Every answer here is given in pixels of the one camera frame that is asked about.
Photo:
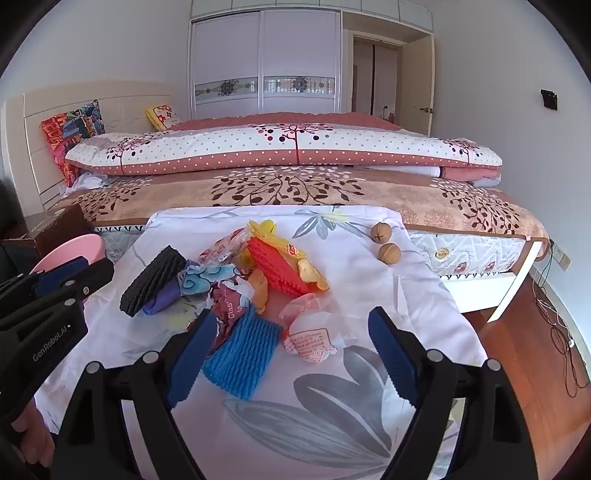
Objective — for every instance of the person's left hand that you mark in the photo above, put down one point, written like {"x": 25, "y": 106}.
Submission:
{"x": 34, "y": 443}

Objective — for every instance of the polka dot tree quilt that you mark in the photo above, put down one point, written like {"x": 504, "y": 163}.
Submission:
{"x": 231, "y": 143}

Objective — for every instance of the pink plastic bin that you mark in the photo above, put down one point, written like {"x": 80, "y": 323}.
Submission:
{"x": 78, "y": 249}

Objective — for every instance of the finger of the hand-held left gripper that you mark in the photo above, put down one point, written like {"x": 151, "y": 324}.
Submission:
{"x": 97, "y": 274}
{"x": 60, "y": 274}

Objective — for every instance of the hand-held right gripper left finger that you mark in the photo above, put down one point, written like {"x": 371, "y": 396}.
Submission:
{"x": 191, "y": 355}

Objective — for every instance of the plain walnut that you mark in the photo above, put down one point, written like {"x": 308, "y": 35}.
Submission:
{"x": 389, "y": 254}

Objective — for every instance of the black foam fruit net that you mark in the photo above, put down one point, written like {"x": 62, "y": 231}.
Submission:
{"x": 152, "y": 281}

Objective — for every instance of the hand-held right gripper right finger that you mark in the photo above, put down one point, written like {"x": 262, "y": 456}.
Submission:
{"x": 392, "y": 355}

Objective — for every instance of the cream bed headboard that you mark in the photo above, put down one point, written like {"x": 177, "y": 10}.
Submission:
{"x": 124, "y": 101}

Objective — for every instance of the brown leaf print blanket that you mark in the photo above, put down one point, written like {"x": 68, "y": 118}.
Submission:
{"x": 323, "y": 189}

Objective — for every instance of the clear red print wrapper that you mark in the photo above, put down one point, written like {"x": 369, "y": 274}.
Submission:
{"x": 221, "y": 249}

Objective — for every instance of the blue cloud print wrapper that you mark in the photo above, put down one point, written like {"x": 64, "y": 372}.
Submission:
{"x": 203, "y": 279}

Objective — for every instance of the orange peel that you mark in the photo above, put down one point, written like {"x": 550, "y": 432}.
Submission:
{"x": 311, "y": 277}
{"x": 259, "y": 290}

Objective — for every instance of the white floral cloth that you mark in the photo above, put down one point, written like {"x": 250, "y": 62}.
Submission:
{"x": 323, "y": 401}

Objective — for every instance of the white sliding door wardrobe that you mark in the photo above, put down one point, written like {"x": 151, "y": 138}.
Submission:
{"x": 295, "y": 55}

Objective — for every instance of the yellow floral pillow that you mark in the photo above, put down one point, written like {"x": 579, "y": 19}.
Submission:
{"x": 161, "y": 115}

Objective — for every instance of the brown wooden nightstand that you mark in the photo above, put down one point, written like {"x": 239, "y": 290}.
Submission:
{"x": 51, "y": 226}

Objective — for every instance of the pink translucent wrapper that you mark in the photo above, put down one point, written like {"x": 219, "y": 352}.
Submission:
{"x": 300, "y": 307}

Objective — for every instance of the blue foam fruit net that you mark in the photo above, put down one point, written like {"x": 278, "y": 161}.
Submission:
{"x": 244, "y": 355}

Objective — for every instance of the clear red text wrapper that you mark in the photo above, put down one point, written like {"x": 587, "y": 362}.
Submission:
{"x": 309, "y": 344}

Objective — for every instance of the cream room door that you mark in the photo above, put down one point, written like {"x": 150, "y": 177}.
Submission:
{"x": 418, "y": 83}

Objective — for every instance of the colourful patchwork pillow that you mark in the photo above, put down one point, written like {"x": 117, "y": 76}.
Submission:
{"x": 69, "y": 124}

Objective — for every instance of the white quilted mattress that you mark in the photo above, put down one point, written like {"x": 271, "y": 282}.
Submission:
{"x": 461, "y": 251}

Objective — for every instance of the white wall socket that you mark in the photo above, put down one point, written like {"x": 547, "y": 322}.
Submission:
{"x": 561, "y": 256}

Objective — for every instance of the black wall switch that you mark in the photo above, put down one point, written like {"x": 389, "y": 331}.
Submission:
{"x": 549, "y": 99}

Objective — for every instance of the dark red wrapper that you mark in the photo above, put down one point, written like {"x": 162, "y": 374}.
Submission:
{"x": 228, "y": 314}

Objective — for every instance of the purple wrapper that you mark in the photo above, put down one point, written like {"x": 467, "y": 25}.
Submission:
{"x": 164, "y": 295}

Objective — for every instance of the walnut with cross mark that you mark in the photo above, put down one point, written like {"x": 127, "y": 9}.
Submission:
{"x": 381, "y": 233}

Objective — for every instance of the red foam fruit net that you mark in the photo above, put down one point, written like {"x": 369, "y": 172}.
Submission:
{"x": 272, "y": 267}

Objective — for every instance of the white bed frame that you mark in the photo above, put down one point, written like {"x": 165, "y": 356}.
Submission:
{"x": 517, "y": 286}

